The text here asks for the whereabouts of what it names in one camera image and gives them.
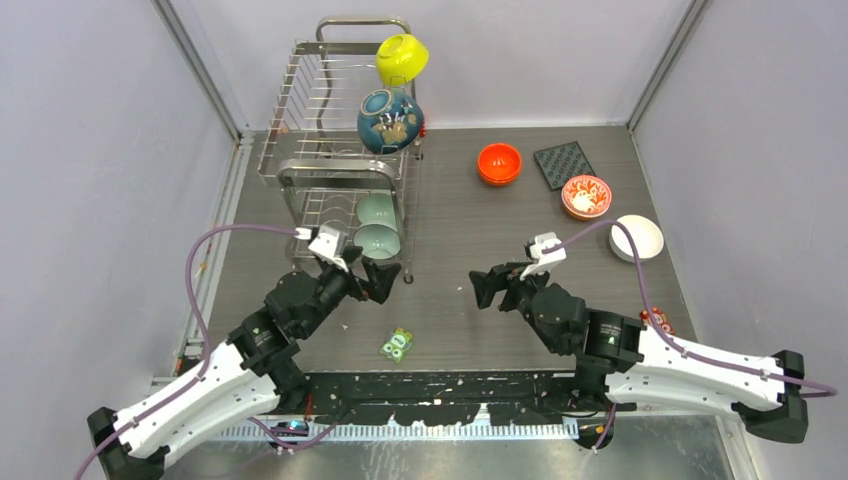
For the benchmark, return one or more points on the plain white bowl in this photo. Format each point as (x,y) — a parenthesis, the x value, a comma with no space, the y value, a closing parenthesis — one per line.
(647,236)

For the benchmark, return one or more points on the green owl puzzle piece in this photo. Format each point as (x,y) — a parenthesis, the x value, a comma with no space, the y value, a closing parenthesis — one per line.
(397,344)

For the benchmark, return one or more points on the orange plastic bowl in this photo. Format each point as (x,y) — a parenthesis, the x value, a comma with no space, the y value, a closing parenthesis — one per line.
(499,160)
(498,182)

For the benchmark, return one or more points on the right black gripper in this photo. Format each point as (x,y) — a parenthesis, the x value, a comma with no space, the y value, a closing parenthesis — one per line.
(500,277)

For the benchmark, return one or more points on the metal two-tier dish rack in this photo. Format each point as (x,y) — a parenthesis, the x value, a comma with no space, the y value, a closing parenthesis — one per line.
(312,151)

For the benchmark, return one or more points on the dark grey studded baseplate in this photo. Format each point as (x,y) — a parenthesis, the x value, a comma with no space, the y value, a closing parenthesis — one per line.
(561,163)

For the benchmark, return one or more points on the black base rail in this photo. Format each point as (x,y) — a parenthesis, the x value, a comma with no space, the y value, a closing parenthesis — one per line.
(435,398)

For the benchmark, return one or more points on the dark blue ceramic bowl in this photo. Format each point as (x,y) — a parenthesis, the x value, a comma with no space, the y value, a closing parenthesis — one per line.
(388,121)

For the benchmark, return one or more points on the pale green ceramic bowl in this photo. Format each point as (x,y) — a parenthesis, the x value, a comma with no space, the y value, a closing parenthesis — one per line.
(376,207)

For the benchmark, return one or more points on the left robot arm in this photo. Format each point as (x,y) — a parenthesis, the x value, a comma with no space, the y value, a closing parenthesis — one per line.
(252,372)

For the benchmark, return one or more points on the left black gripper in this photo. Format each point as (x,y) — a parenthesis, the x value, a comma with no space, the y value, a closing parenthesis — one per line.
(380,278)

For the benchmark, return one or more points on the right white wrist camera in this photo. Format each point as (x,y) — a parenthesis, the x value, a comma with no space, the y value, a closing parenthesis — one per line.
(544,251)

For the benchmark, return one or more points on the white plate in rack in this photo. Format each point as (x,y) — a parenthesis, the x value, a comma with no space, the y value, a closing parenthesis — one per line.
(378,242)

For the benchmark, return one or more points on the white bowl red pattern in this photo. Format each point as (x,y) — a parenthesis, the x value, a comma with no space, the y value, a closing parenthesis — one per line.
(585,189)

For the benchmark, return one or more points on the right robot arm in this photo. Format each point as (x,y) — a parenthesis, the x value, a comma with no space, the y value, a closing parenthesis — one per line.
(619,359)

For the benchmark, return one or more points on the yellow bowl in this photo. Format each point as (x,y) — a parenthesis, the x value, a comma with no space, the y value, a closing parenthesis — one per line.
(400,58)

